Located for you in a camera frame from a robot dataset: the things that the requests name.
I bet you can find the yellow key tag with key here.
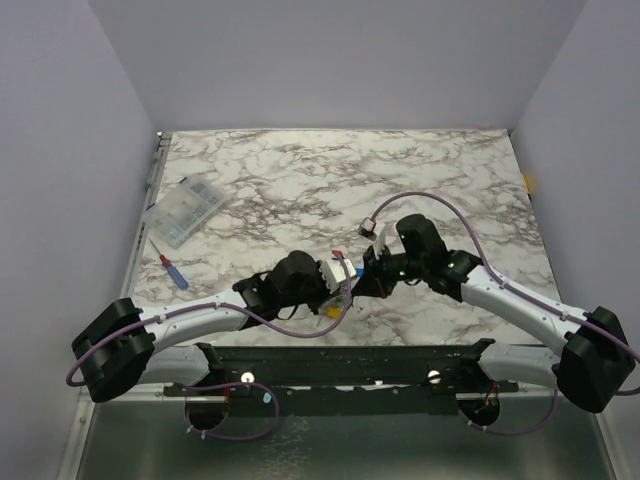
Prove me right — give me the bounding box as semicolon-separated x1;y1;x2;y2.
325;306;345;319

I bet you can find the silver key organiser with rings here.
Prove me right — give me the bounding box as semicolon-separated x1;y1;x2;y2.
316;293;353;332

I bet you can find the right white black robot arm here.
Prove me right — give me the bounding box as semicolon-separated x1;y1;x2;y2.
352;214;636;413

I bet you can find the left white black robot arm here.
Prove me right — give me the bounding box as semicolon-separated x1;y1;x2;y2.
66;250;357;403

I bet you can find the blue red screwdriver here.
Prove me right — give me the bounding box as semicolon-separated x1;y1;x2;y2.
148;239;189;290

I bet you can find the clear plastic screw box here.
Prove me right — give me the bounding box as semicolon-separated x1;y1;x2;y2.
143;174;227;249

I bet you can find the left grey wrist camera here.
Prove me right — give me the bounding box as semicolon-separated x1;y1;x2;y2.
319;258;358;293

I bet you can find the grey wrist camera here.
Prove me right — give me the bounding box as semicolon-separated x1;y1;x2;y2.
319;258;358;293
357;217;387;259

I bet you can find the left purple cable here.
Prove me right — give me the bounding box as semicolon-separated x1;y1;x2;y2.
65;249;352;388

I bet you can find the purple cable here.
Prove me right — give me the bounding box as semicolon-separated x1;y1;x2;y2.
359;192;640;397
65;249;352;388

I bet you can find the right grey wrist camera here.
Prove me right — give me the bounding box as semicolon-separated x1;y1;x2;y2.
357;217;387;259

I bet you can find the black mounting base rail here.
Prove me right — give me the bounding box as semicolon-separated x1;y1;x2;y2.
163;340;518;416

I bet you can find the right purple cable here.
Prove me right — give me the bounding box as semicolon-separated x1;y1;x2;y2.
359;192;640;397

